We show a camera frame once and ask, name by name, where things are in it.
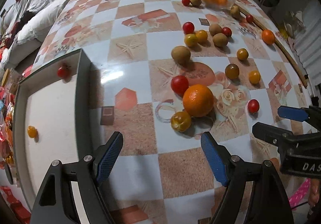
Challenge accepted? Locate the yellow cherry tomato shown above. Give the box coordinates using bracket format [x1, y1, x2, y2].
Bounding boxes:
[248, 70, 261, 85]

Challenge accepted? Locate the yellow tomato mid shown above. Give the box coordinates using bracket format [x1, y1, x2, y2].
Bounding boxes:
[237, 48, 249, 61]

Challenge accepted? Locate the yellow-brown tomato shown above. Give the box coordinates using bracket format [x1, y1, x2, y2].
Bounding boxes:
[170, 111, 192, 132]

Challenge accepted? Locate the red cherry tomato with stem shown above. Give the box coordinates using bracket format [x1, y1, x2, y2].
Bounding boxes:
[57, 63, 71, 79]

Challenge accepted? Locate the red gift box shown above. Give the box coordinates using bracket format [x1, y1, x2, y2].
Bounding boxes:
[1, 186, 31, 223]

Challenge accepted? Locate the brownish cherry tomato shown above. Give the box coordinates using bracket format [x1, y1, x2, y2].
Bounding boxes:
[225, 63, 239, 80]

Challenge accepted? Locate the shallow grey white tray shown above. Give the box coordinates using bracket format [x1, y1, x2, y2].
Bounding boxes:
[13, 49, 93, 208]

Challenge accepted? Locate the small orange at edge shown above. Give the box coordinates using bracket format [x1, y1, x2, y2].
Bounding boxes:
[261, 29, 275, 45]

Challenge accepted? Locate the large orange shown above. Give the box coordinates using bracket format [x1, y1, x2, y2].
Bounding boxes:
[182, 84, 214, 117]

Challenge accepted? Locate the red tomato far right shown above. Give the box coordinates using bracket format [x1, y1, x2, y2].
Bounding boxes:
[246, 14, 254, 23]

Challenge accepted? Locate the kiwi middle lower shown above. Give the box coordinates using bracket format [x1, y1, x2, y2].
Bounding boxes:
[213, 33, 228, 47]

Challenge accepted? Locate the wooden stick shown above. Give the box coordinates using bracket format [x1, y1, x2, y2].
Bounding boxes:
[237, 4, 309, 88]

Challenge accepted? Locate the red tomato beside orange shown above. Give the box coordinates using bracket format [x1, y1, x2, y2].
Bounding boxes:
[171, 76, 189, 97]

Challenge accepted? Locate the red tomato by kiwis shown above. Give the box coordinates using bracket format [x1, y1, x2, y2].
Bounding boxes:
[222, 27, 232, 37]

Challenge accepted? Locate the kiwi middle upper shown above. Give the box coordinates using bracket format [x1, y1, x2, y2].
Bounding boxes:
[209, 23, 222, 36]

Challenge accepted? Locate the kiwi right of bowl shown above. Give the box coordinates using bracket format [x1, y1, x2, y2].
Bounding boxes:
[230, 5, 241, 19]

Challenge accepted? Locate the yellow tomato pair right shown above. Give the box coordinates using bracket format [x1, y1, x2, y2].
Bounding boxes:
[195, 30, 208, 44]

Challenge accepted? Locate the yellow tomato pair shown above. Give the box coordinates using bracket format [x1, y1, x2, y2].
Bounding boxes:
[184, 34, 198, 47]
[195, 30, 208, 44]

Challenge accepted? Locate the large kiwi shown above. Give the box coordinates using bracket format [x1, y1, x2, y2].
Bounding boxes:
[171, 46, 191, 64]

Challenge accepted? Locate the yellow tomato pair left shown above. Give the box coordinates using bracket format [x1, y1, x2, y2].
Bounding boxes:
[184, 34, 198, 47]

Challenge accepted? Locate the pile of snack packets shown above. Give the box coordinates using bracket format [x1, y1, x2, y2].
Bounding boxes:
[1, 69, 19, 185]

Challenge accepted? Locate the red tomato upper middle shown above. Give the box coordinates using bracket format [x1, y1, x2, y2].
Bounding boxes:
[182, 21, 195, 34]

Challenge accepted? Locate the kiwi near bowl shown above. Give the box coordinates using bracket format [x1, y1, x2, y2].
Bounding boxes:
[190, 0, 202, 7]

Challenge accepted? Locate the red tomato near bowl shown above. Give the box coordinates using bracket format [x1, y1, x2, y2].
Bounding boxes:
[181, 0, 190, 6]

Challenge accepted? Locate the white bedding on sofa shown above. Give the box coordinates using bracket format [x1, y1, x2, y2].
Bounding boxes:
[1, 0, 71, 69]

